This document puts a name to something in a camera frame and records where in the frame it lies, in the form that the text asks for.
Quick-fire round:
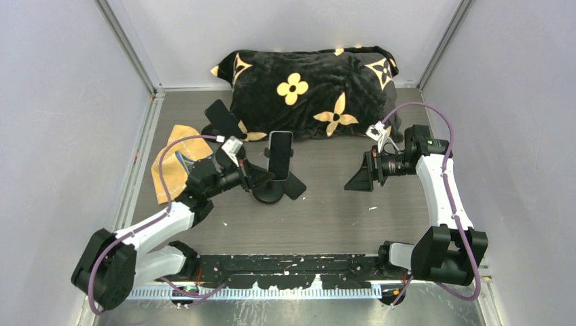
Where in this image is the white-edged smartphone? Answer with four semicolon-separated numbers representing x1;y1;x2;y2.
268;130;293;181

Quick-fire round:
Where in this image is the small black smartphone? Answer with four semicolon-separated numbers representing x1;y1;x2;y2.
283;173;307;200

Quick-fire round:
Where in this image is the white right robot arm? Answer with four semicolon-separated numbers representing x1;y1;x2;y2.
344;122;488;286

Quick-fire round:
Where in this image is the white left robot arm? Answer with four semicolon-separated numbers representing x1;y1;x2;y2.
71;159;274;311

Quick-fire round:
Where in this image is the yellow cloth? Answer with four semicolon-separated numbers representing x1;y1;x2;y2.
151;125;213;204

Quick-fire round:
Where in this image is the black flower-pattern pillow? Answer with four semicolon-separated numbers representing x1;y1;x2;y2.
211;46;403;142

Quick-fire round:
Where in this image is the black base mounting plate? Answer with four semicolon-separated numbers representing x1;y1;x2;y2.
155;254;422;291

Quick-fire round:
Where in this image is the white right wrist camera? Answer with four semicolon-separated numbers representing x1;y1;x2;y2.
365;122;393;153

